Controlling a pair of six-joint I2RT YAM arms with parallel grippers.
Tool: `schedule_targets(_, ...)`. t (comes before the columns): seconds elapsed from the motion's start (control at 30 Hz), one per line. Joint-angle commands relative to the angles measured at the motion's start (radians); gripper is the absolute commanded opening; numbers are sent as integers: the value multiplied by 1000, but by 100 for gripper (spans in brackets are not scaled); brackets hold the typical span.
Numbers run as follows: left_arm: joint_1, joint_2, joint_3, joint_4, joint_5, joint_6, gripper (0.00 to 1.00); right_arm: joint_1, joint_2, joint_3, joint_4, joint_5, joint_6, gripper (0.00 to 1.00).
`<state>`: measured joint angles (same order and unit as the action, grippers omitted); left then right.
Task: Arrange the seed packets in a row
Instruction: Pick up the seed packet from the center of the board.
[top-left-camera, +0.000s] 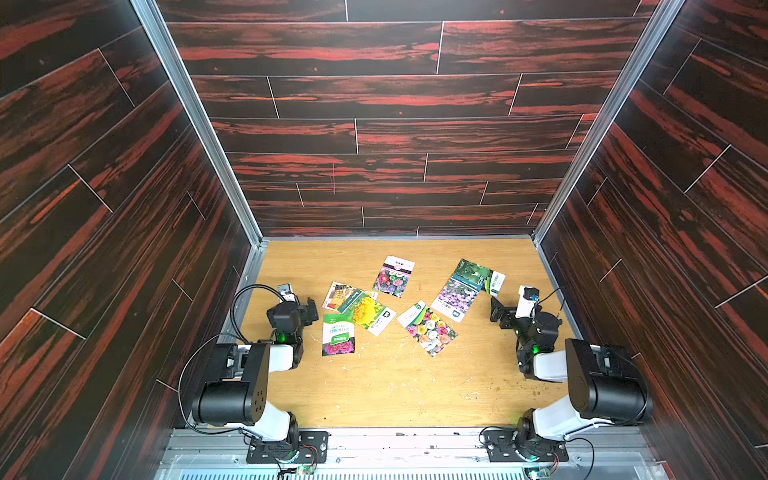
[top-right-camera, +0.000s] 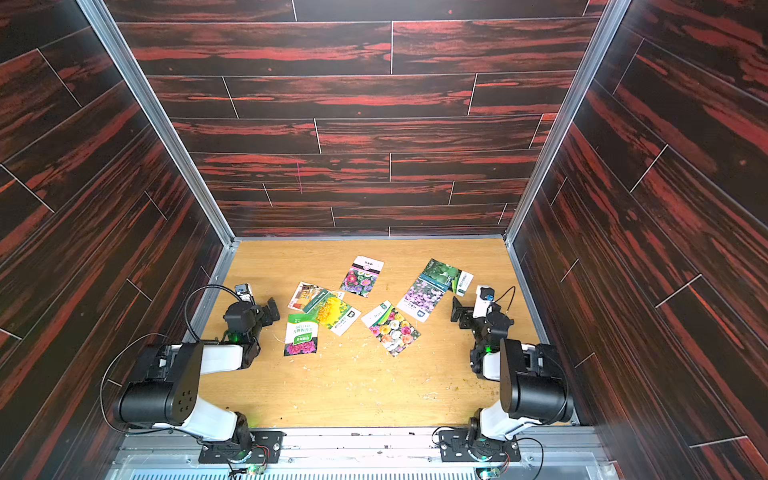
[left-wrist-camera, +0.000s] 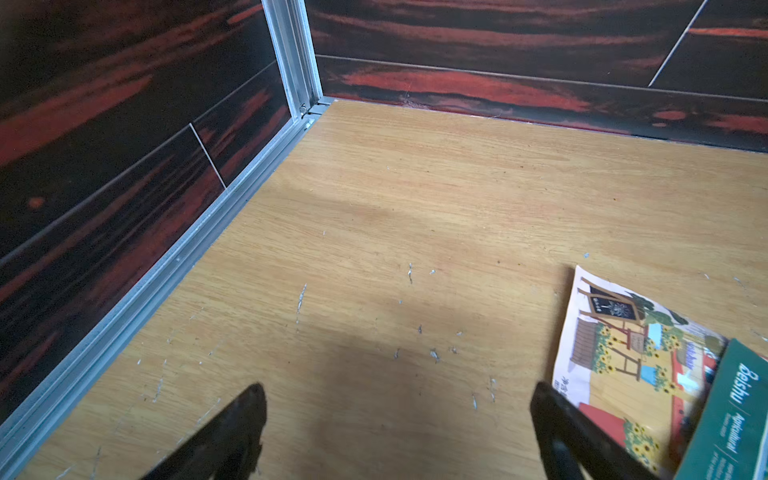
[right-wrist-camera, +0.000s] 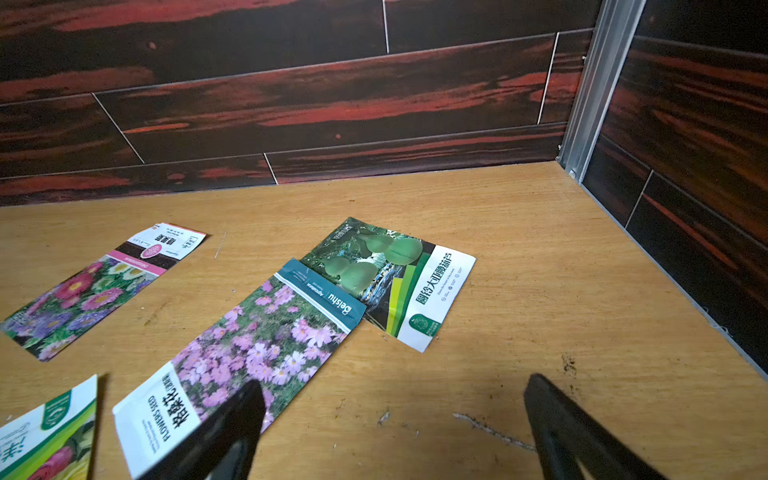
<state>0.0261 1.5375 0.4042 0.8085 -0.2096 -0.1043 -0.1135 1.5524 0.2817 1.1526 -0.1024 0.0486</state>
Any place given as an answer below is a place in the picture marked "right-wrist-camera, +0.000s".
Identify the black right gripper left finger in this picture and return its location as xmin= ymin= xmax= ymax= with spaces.
xmin=142 ymin=380 xmax=266 ymax=480

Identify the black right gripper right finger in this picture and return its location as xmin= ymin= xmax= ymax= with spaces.
xmin=524 ymin=374 xmax=663 ymax=479

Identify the mixed ranunculus seed packet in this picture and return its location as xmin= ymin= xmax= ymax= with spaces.
xmin=1 ymin=375 xmax=98 ymax=479

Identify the pink cosmos seed packet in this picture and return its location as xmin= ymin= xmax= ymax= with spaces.
xmin=113 ymin=259 xmax=366 ymax=479

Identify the aster flower seed packet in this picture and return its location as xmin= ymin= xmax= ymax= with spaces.
xmin=1 ymin=223 xmax=206 ymax=362

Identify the green gourd seed packet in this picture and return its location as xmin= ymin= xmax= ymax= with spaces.
xmin=301 ymin=217 xmax=476 ymax=353

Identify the aluminium corner post right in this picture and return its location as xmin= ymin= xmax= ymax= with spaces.
xmin=558 ymin=0 xmax=646 ymax=185

